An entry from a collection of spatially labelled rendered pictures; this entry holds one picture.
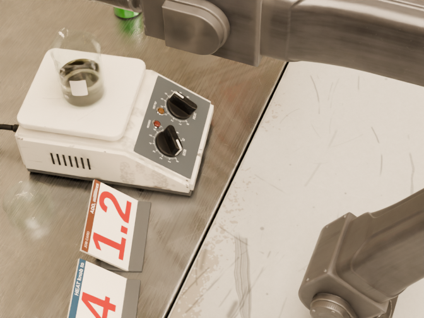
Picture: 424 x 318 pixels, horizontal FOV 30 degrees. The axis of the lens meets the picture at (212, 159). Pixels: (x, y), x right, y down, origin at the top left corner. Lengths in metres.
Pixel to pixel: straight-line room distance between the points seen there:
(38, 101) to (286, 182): 0.29
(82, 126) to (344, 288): 0.35
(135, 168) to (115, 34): 0.27
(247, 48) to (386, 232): 0.21
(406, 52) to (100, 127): 0.46
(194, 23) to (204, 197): 0.45
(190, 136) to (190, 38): 0.43
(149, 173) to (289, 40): 0.42
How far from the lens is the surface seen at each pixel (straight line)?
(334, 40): 0.48
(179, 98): 0.91
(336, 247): 0.68
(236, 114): 0.98
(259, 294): 0.83
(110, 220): 0.86
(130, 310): 0.83
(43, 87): 0.91
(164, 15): 0.48
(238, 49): 0.50
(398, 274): 0.65
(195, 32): 0.48
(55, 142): 0.88
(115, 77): 0.91
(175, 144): 0.87
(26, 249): 0.89
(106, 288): 0.82
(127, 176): 0.89
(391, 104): 1.01
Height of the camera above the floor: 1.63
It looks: 52 degrees down
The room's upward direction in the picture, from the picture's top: 1 degrees counter-clockwise
